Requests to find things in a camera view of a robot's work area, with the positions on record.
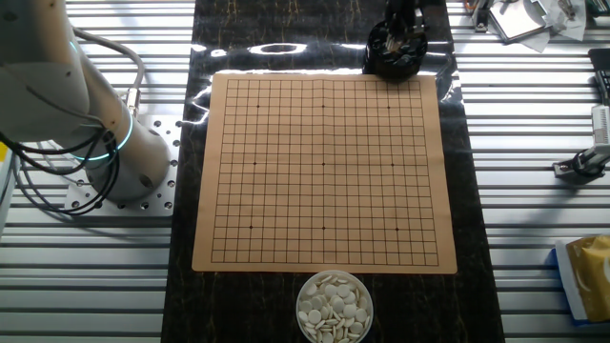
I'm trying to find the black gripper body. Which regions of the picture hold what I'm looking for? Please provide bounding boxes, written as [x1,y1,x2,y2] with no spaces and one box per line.
[383,0,421,23]

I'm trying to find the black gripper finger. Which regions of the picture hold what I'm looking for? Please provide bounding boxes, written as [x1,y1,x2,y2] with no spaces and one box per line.
[384,18,407,52]
[405,7,426,38]

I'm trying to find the tan go board mat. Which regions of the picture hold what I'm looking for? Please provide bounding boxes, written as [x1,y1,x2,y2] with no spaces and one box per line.
[192,71,458,275]

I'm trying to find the black bowl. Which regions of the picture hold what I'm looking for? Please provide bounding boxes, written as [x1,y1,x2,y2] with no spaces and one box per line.
[362,18,429,81]

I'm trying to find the silver flat tablet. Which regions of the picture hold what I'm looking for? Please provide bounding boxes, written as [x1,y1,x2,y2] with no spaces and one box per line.
[485,0,549,44]

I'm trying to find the crumpled white paper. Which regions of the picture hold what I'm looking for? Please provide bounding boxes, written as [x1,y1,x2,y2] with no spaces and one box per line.
[518,0,588,54]

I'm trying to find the black keypad device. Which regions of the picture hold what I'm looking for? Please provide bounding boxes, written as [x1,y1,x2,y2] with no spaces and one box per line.
[587,47,610,106]

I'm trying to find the white ribbed device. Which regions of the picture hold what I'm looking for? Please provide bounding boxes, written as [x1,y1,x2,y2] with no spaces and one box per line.
[590,104,610,147]

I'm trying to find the black marble pattern mat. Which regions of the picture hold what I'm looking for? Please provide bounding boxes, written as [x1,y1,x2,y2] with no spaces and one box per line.
[160,0,506,343]

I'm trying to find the white bowl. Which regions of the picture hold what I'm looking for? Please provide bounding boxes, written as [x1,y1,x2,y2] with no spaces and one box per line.
[295,270,376,343]

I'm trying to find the yellow and blue box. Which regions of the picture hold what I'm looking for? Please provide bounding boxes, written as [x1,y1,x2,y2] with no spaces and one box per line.
[552,237,610,328]

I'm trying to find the yellow foil packet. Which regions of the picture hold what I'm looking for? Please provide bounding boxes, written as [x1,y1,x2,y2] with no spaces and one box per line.
[565,234,610,324]

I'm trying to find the yellow topped white box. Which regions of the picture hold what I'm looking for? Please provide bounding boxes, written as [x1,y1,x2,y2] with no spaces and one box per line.
[0,141,21,237]

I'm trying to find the metal bracket with orange wire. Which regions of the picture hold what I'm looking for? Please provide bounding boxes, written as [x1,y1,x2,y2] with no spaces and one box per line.
[464,0,493,33]

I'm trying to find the metal camera clamp mount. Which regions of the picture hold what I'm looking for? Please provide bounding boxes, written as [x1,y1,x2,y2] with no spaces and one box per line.
[552,142,610,185]

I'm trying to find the thick grey hose cable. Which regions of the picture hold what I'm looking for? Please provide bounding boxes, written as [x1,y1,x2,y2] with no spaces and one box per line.
[73,27,147,119]

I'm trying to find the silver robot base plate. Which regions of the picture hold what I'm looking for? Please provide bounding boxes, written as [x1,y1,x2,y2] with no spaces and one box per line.
[64,113,181,218]

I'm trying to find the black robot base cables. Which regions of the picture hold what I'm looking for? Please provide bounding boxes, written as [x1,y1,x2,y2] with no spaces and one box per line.
[0,126,121,216]

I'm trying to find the thin grey cable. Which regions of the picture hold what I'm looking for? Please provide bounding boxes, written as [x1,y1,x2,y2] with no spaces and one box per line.
[12,151,96,215]

